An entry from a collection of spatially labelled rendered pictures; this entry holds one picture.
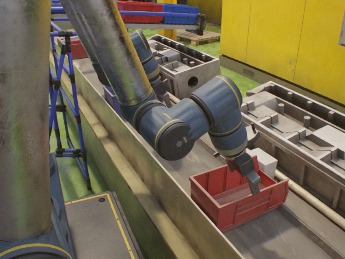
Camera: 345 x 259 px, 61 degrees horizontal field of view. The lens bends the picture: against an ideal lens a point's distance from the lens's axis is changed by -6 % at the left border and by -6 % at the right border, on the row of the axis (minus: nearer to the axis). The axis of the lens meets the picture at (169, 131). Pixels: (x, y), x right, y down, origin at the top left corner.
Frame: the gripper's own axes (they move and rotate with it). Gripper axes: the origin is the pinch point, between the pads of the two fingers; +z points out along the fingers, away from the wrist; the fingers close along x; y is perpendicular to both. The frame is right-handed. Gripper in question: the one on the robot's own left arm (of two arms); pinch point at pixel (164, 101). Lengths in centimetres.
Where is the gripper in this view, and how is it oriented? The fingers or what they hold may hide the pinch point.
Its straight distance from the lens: 161.2
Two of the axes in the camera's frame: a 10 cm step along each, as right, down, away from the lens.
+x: -3.8, -4.1, 8.3
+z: 4.0, 7.4, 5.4
